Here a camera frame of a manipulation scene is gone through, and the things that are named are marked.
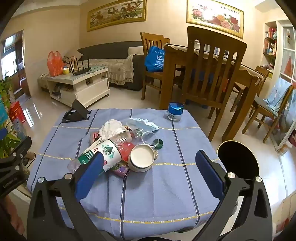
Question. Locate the person's left forearm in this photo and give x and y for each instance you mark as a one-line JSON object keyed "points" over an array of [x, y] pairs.
{"points": [[13, 222]]}

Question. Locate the blue patterned cloth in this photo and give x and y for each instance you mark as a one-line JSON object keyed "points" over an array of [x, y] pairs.
{"points": [[277, 92]]}

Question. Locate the green bottle cap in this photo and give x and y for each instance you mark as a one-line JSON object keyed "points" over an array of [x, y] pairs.
{"points": [[159, 144]]}

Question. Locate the tall-backed wooden chair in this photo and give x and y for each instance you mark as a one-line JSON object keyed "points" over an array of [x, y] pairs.
{"points": [[217, 39]]}

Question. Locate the clear plastic lid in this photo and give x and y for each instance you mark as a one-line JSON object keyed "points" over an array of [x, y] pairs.
{"points": [[148, 139]]}

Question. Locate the framed horse painting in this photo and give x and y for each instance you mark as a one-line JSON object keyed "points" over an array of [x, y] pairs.
{"points": [[115, 14]]}

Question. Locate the blue-lidded glass jar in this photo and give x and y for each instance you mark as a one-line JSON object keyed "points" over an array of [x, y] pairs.
{"points": [[175, 111]]}

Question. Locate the blue package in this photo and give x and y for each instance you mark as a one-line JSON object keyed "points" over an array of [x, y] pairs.
{"points": [[3, 115]]}

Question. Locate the grey sofa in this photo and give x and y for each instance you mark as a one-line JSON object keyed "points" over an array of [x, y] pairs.
{"points": [[104, 49]]}

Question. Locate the wooden dining table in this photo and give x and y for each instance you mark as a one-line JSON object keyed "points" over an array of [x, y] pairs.
{"points": [[171, 76]]}

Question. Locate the white coffee table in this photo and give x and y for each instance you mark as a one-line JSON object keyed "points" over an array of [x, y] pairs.
{"points": [[90, 92]]}

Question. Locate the framed flower painting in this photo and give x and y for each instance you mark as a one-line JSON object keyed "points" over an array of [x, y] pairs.
{"points": [[215, 16]]}

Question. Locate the glass door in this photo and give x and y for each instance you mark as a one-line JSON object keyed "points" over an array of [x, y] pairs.
{"points": [[288, 55]]}

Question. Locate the yellow cup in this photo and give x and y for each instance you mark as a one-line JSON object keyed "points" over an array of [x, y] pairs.
{"points": [[66, 71]]}

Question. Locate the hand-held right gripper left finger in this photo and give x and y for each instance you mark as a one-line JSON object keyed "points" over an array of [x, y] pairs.
{"points": [[89, 176]]}

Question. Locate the blue face mask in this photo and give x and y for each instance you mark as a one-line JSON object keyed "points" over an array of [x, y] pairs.
{"points": [[143, 124]]}

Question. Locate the blue shopping bag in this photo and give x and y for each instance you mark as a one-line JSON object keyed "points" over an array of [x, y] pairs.
{"points": [[155, 59]]}

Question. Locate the black gold-rimmed trash bin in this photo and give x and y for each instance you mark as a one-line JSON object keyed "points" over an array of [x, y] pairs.
{"points": [[238, 160]]}

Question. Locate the black phone stand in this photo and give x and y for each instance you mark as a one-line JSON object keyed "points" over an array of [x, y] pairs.
{"points": [[79, 109]]}

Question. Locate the purple packet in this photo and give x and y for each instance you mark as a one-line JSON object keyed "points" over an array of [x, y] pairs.
{"points": [[121, 171]]}

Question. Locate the beige lace sofa cover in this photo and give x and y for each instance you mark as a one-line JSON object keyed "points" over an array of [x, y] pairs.
{"points": [[115, 67]]}

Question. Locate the white paper cup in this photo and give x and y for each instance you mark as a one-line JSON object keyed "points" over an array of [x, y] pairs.
{"points": [[141, 155]]}

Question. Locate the white paper towel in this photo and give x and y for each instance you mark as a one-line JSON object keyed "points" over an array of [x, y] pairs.
{"points": [[111, 128]]}

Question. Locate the red plastic lid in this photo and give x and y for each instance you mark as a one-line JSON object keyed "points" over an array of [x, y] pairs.
{"points": [[126, 150]]}

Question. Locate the green potted plant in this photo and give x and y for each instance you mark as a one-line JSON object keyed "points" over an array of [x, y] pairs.
{"points": [[5, 141]]}

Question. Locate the white sofa cushion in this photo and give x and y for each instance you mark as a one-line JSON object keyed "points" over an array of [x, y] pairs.
{"points": [[135, 50]]}

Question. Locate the orange plastic bag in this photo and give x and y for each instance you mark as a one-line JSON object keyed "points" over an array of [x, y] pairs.
{"points": [[55, 64]]}

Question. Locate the wall shelf with goods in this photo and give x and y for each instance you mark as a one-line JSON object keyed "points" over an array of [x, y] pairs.
{"points": [[270, 46]]}

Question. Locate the blue striped tablecloth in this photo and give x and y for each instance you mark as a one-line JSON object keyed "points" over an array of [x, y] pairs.
{"points": [[150, 197]]}

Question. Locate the red box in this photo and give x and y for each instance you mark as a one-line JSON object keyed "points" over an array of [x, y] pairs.
{"points": [[16, 112]]}

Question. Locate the wooden chair with dark cushion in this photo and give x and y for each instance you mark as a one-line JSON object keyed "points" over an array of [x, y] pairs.
{"points": [[261, 109]]}

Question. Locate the black router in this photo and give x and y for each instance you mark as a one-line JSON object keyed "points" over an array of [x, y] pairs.
{"points": [[81, 70]]}

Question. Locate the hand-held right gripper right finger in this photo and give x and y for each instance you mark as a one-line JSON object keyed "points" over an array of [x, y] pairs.
{"points": [[209, 171]]}

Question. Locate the green-label plastic water bottle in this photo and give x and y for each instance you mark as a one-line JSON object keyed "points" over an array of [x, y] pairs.
{"points": [[104, 150]]}

